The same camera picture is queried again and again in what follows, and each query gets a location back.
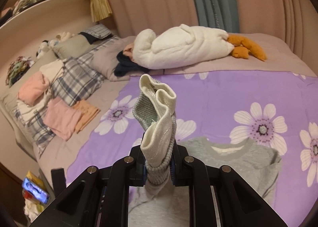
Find pink beige bed quilt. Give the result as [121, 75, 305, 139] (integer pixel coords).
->
[37, 33, 316, 180]

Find purple floral bed sheet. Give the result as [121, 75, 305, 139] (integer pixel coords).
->
[66, 71, 317, 226]

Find plaid blanket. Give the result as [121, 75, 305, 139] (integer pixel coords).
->
[12, 36, 119, 156]

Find folded pink garment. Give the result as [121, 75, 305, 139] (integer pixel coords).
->
[43, 97, 81, 141]

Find white goose plush toy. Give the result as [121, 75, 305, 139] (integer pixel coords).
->
[132, 24, 267, 70]

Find grey pillow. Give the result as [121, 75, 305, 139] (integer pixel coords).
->
[53, 34, 94, 60]

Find pink curtain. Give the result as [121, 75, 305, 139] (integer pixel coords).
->
[109, 0, 317, 63]

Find dark navy garment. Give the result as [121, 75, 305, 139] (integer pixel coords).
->
[114, 51, 150, 77]

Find small plush toys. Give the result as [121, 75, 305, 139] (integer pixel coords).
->
[36, 32, 75, 59]

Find lit smartphone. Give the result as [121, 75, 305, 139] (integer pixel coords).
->
[22, 178, 50, 204]

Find colourful patterned cloth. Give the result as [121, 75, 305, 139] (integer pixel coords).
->
[5, 56, 31, 87]

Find folded orange garment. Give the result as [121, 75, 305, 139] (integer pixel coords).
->
[72, 100, 100, 133]

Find rolled pink garment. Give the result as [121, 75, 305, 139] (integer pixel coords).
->
[17, 71, 49, 106]

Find yellow hanging cloth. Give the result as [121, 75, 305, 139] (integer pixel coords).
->
[89, 0, 113, 22]

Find grey New York sweatshirt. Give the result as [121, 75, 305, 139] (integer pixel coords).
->
[128, 74, 283, 227]

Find striped pillow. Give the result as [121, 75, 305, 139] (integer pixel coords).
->
[80, 24, 113, 44]

